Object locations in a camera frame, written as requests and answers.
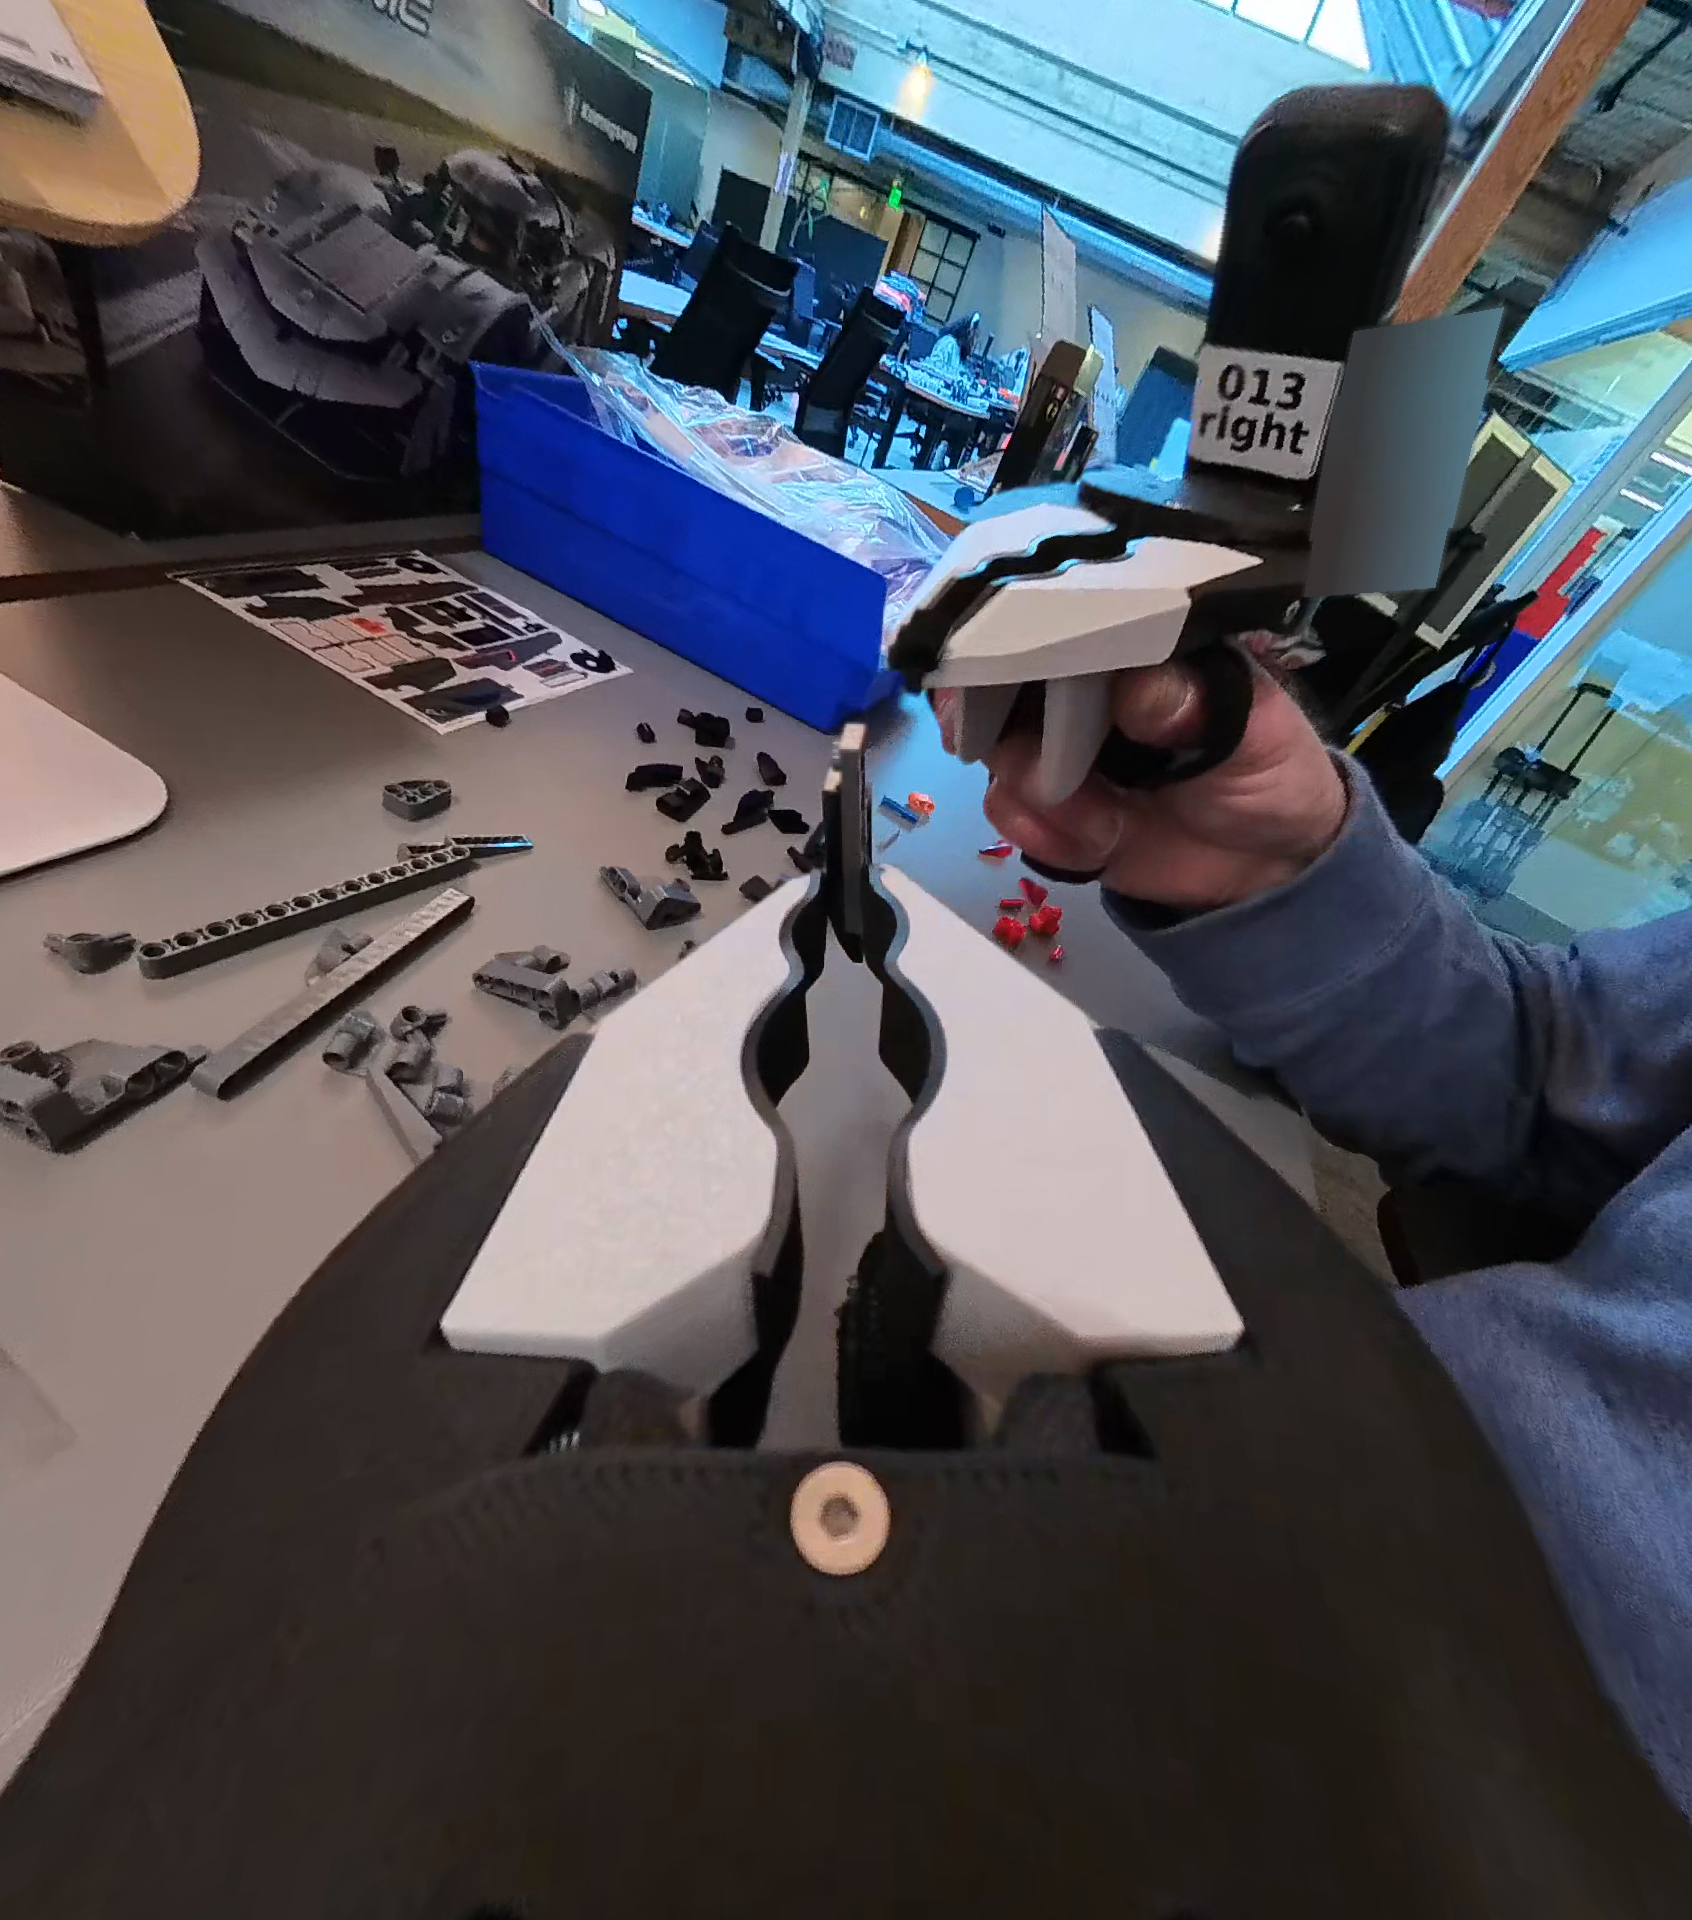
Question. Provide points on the dark printed lego box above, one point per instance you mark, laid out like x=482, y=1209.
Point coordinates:
x=336, y=301

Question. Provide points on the black plate assembly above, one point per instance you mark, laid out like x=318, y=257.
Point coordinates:
x=854, y=862

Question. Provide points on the crumpled clear plastic bag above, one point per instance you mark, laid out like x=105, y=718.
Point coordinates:
x=784, y=465

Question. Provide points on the background wooden desk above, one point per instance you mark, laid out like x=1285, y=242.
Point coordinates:
x=921, y=490

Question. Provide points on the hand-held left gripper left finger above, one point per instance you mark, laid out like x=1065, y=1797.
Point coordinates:
x=636, y=1169

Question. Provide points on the tall dark carton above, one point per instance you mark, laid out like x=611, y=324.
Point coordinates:
x=1049, y=404

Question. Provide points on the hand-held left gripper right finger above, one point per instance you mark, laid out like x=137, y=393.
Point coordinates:
x=1040, y=1187

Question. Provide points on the dark grey lego frame brick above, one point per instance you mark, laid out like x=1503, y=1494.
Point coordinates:
x=415, y=800

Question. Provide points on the scattered red lego pins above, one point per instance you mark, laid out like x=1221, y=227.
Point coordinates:
x=1034, y=914

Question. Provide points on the white and wooden book stand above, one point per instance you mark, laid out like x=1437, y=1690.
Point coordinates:
x=35, y=179

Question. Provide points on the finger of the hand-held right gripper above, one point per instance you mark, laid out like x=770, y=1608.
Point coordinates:
x=1010, y=543
x=1099, y=608

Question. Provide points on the blue plastic bin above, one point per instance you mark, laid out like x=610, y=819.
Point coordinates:
x=666, y=554

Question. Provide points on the person's right forearm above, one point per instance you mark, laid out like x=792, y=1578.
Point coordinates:
x=1386, y=992

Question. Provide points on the printed white parts sheet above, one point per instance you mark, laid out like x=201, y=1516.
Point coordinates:
x=395, y=630

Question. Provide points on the long dark grey holed beam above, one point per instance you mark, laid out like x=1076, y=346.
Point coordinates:
x=304, y=908

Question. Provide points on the pile of dark grey pieces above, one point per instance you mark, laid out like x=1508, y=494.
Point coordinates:
x=81, y=1087

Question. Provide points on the black wheeled cart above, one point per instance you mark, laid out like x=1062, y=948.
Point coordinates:
x=1537, y=781

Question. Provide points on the person's right hand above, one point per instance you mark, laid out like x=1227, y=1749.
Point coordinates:
x=1208, y=841

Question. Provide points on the open instruction booklet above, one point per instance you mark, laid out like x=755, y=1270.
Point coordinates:
x=27, y=54

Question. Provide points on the black office chair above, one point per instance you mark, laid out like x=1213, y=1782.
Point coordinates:
x=725, y=316
x=844, y=373

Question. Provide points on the pile of black lego pieces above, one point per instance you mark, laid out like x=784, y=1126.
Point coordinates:
x=681, y=797

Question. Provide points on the long dark grey lego plate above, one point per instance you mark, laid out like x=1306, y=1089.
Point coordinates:
x=336, y=992

